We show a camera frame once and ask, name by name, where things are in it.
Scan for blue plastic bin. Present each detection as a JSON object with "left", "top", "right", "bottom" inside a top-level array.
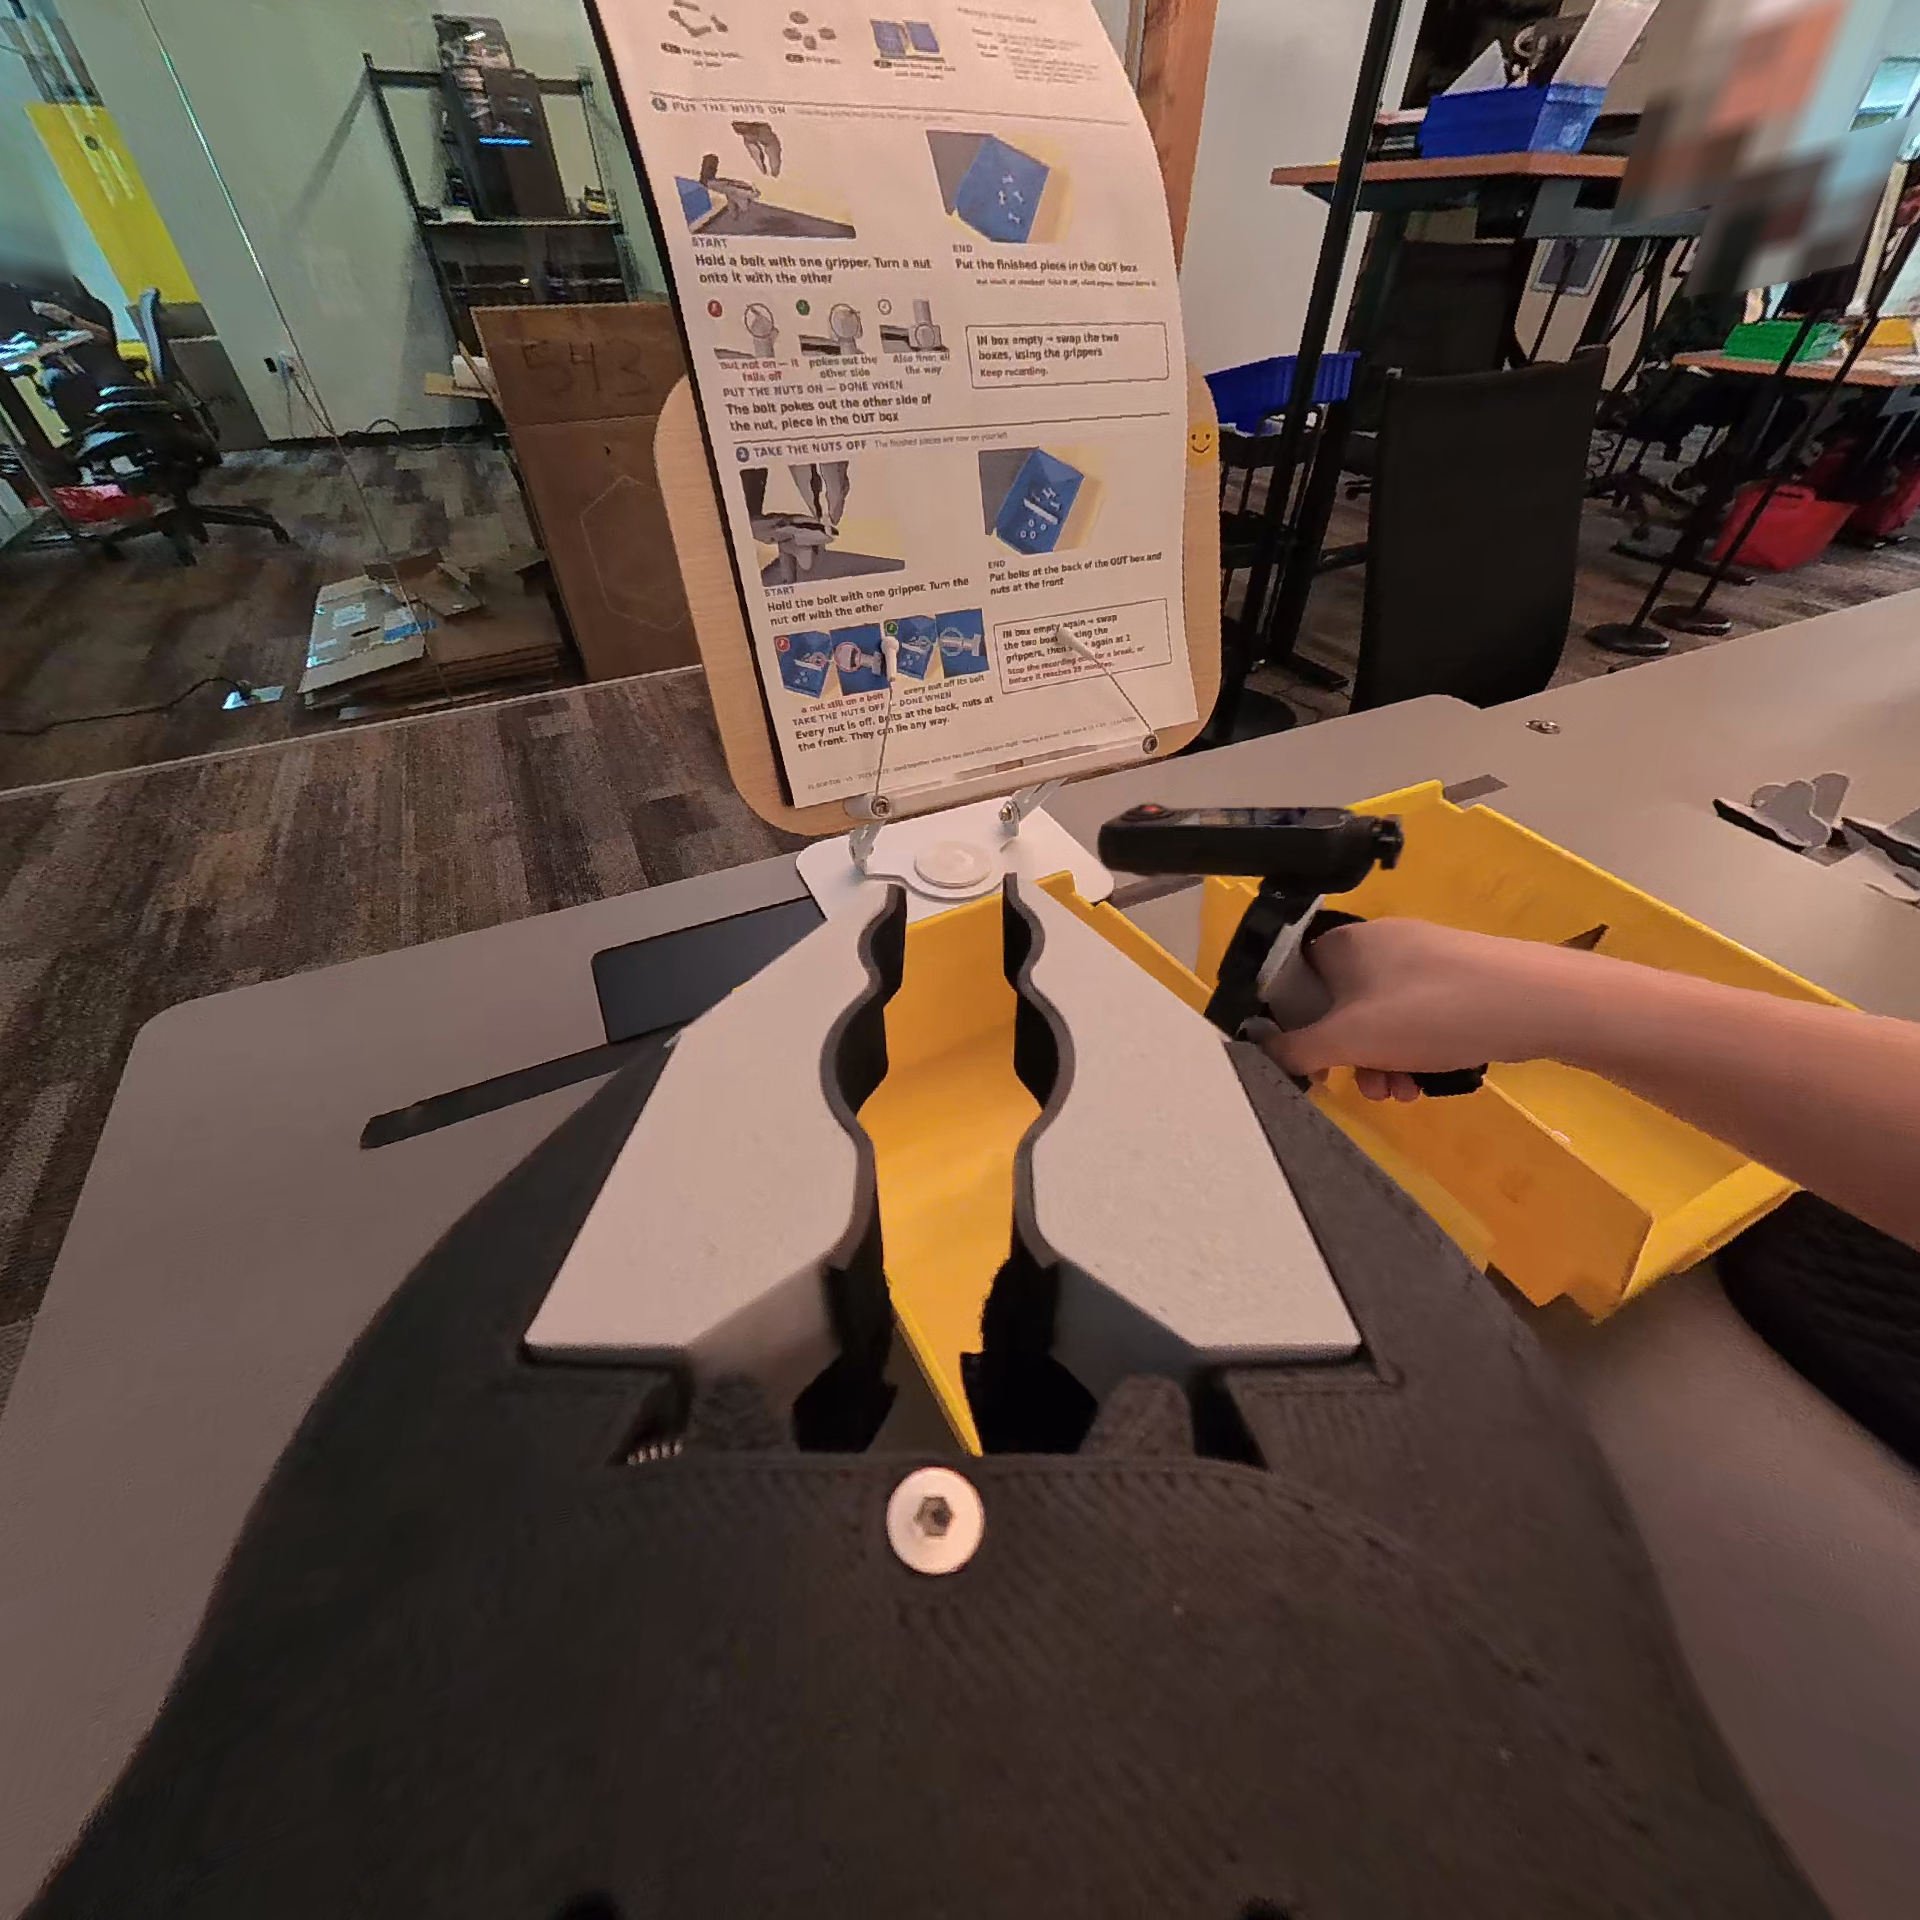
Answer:
[
  {"left": 1417, "top": 83, "right": 1613, "bottom": 162},
  {"left": 1206, "top": 351, "right": 1363, "bottom": 441}
]

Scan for black office chair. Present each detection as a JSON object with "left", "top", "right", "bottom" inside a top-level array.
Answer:
[
  {"left": 1351, "top": 347, "right": 1609, "bottom": 713},
  {"left": 67, "top": 292, "right": 295, "bottom": 569}
]

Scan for person's right hand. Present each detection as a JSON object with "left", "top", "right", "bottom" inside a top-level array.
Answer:
[{"left": 1265, "top": 914, "right": 1524, "bottom": 1106}]

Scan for green plastic bin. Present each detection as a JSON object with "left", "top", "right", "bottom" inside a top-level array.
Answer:
[{"left": 1721, "top": 318, "right": 1885, "bottom": 363}]

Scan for person's right forearm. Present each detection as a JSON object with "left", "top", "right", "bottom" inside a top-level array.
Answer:
[{"left": 1505, "top": 941, "right": 1920, "bottom": 1254}]

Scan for yellow wall banner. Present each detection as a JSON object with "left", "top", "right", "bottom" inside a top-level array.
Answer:
[{"left": 22, "top": 103, "right": 204, "bottom": 354}]

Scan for black wire shelving rack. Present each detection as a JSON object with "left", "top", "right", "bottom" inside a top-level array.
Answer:
[{"left": 364, "top": 17, "right": 670, "bottom": 362}]

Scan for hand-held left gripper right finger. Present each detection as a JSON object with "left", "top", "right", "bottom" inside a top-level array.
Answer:
[{"left": 959, "top": 873, "right": 1364, "bottom": 1453}]

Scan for wooden desk with black legs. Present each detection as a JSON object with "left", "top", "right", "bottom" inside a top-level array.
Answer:
[{"left": 1271, "top": 150, "right": 1636, "bottom": 595}]

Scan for printed instruction sheet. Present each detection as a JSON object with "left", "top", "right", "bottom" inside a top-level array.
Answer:
[{"left": 592, "top": 0, "right": 1191, "bottom": 811}]

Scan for grey wavy plastic part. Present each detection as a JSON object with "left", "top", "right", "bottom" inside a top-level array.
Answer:
[{"left": 1713, "top": 767, "right": 1863, "bottom": 869}]

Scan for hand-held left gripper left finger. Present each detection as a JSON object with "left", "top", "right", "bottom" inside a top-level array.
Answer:
[{"left": 525, "top": 883, "right": 904, "bottom": 1453}]

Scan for flattened cardboard boxes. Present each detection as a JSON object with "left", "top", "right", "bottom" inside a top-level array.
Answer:
[{"left": 297, "top": 547, "right": 579, "bottom": 713}]

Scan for black quilted pad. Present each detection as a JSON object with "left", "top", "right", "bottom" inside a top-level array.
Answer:
[{"left": 1713, "top": 1197, "right": 1920, "bottom": 1469}]

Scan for red plastic bin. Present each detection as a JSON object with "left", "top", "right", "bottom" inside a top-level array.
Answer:
[{"left": 1713, "top": 486, "right": 1865, "bottom": 575}]

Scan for wooden support column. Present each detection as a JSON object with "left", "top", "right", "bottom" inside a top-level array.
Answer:
[{"left": 1131, "top": 0, "right": 1220, "bottom": 273}]

